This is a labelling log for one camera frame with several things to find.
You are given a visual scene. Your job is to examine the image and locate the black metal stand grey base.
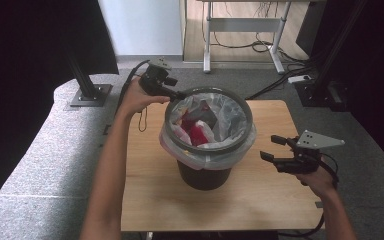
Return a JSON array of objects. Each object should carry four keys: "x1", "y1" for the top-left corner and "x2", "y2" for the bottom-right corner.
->
[{"x1": 67, "y1": 54, "x2": 114, "y2": 108}]

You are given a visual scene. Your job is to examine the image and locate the right hand-held gripper cable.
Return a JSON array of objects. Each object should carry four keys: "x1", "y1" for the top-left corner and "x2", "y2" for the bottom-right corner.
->
[{"x1": 278, "y1": 152, "x2": 340, "y2": 238}]

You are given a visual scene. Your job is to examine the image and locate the hand-held gripper cable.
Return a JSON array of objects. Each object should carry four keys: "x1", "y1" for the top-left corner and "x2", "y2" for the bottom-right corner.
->
[
  {"x1": 278, "y1": 152, "x2": 340, "y2": 238},
  {"x1": 114, "y1": 59, "x2": 151, "y2": 133}
]

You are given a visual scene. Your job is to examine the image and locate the white power strip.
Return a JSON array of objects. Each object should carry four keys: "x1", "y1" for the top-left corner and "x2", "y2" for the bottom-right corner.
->
[{"x1": 287, "y1": 74, "x2": 314, "y2": 84}]

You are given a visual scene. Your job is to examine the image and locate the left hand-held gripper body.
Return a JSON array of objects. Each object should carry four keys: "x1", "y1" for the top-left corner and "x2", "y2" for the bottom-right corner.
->
[{"x1": 139, "y1": 58, "x2": 173, "y2": 97}]

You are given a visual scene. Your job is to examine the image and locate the black floor cable bundle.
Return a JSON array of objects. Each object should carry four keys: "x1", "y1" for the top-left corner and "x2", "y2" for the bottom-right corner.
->
[{"x1": 244, "y1": 49, "x2": 318, "y2": 101}]

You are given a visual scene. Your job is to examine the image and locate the clear plastic bag red print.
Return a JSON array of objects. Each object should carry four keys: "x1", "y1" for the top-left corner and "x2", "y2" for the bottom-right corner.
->
[{"x1": 158, "y1": 91, "x2": 258, "y2": 171}]

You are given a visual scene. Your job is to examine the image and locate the grey trash can rim ring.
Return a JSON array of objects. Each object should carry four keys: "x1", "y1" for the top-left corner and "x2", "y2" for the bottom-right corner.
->
[{"x1": 164, "y1": 86, "x2": 254, "y2": 155}]

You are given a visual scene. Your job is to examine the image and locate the person's right hand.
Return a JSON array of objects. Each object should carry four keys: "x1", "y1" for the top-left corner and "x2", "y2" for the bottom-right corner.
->
[{"x1": 294, "y1": 164, "x2": 335, "y2": 198}]

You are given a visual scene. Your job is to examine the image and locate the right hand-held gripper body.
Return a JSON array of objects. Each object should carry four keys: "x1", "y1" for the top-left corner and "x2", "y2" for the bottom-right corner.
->
[{"x1": 273, "y1": 129, "x2": 345, "y2": 175}]

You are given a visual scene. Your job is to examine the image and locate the black curtain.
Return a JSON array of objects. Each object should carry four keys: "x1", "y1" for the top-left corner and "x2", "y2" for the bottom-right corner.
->
[
  {"x1": 0, "y1": 0, "x2": 120, "y2": 221},
  {"x1": 296, "y1": 0, "x2": 384, "y2": 178}
]

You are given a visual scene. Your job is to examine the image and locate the person's left hand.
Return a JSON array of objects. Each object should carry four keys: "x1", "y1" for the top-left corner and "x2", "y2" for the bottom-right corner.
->
[{"x1": 118, "y1": 77, "x2": 170, "y2": 117}]

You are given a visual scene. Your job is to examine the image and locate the left hand-held gripper cable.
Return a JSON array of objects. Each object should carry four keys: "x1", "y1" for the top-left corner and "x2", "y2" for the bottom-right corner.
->
[{"x1": 114, "y1": 59, "x2": 151, "y2": 133}]

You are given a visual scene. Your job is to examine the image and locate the white desk frame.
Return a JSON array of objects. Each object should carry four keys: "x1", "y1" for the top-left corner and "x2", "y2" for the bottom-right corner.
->
[{"x1": 202, "y1": 0, "x2": 293, "y2": 75}]

